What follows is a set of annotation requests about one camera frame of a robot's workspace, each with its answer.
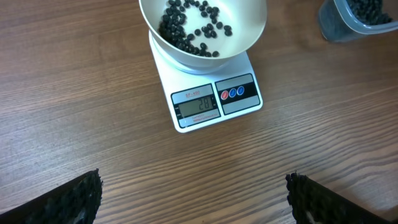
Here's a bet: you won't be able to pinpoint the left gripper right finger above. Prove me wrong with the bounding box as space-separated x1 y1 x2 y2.
285 172 392 224

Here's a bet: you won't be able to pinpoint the clear plastic container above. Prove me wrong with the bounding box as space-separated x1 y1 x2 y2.
318 0 397 42

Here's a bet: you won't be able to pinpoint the white bowl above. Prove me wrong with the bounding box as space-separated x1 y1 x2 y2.
139 0 267 68

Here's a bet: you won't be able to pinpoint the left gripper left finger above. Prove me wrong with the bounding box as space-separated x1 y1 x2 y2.
1 169 103 224

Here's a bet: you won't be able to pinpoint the black beans in bowl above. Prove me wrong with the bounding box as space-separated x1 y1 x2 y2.
157 0 233 57

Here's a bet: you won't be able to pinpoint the white digital kitchen scale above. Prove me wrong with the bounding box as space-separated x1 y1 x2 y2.
149 34 263 133

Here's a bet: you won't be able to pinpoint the black beans in container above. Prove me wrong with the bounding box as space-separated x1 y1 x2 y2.
347 0 392 26

